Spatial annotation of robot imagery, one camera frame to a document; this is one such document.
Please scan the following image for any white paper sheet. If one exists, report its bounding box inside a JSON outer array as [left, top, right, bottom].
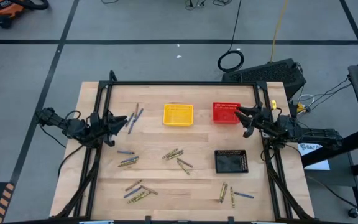
[[296, 142, 331, 171]]

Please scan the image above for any black metal beam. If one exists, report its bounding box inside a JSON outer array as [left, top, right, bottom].
[[301, 128, 358, 168]]

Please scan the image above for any black metal table frame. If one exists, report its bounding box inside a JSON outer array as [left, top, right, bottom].
[[54, 70, 315, 224]]

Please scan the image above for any yellow cable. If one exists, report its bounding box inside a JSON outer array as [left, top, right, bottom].
[[269, 0, 290, 62]]

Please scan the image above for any red plastic basket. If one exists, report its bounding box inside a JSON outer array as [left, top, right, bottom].
[[212, 101, 242, 125]]

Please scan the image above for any black floor cable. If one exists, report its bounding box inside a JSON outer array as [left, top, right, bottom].
[[306, 175, 358, 217]]

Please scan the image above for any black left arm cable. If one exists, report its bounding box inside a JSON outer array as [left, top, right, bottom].
[[38, 123, 85, 179]]

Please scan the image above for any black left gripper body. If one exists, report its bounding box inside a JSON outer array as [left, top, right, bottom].
[[84, 109, 116, 149]]

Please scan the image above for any yellow plastic basket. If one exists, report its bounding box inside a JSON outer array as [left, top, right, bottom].
[[162, 103, 195, 127]]

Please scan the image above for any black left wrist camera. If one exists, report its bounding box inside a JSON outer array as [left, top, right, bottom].
[[88, 111, 104, 130]]

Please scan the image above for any black plastic basket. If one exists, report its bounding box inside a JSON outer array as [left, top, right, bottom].
[[214, 149, 249, 174]]

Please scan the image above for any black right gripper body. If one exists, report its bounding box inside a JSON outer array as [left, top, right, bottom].
[[242, 101, 282, 139]]

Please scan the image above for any black cable with coil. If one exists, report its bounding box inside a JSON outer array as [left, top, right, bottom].
[[217, 0, 245, 73]]

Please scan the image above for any black cable bundle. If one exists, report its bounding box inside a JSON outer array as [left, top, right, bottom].
[[303, 76, 353, 113]]

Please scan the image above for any black computer tower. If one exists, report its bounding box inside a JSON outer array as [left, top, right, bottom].
[[221, 58, 307, 101]]

